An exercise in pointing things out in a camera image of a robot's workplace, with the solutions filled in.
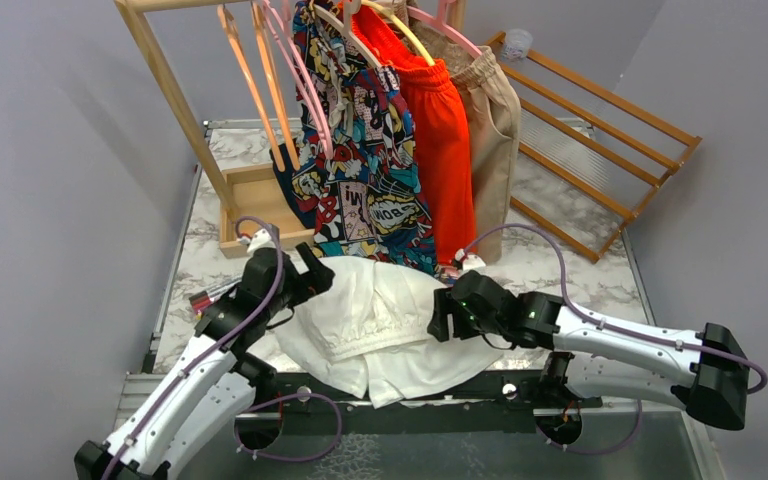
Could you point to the white shorts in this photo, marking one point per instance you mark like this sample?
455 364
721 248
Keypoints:
367 335

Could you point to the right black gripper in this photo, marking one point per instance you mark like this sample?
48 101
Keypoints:
444 303

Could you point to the wooden slatted rack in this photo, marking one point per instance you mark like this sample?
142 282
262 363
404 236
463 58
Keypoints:
590 161

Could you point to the comic print shorts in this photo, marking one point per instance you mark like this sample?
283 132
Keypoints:
358 178

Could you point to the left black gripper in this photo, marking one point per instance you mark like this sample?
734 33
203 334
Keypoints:
317 280

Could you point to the wooden hanger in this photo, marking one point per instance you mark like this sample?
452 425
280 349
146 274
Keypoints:
344 27

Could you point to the orange shorts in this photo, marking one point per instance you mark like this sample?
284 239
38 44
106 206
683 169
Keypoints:
442 139

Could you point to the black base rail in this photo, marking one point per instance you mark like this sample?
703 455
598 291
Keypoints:
508 401

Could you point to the pink empty hanger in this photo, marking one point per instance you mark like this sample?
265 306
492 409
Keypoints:
284 39

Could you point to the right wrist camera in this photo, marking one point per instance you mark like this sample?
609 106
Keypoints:
466 261

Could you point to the yellow hanger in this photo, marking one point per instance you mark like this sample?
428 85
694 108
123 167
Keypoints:
410 33

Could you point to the beige shorts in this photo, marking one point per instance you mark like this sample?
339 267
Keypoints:
492 110

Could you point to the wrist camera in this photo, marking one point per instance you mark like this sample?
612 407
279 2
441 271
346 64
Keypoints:
466 261
262 238

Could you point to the clear plastic cup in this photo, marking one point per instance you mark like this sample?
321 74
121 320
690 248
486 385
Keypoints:
516 44

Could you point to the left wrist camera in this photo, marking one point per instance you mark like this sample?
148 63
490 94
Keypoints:
262 238

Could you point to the pink pen pack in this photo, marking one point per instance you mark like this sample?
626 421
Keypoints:
448 274

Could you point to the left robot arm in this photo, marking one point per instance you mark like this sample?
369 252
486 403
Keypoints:
215 378

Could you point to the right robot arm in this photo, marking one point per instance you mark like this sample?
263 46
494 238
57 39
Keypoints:
705 374

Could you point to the pink hanger with beige shorts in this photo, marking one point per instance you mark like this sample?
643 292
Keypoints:
438 21

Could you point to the wooden clothes rack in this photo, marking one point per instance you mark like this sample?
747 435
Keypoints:
248 190

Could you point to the orange hanger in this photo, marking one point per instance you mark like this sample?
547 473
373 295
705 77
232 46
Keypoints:
228 25
273 81

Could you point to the marker pen pack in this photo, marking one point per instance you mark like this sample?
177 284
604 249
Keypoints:
202 299

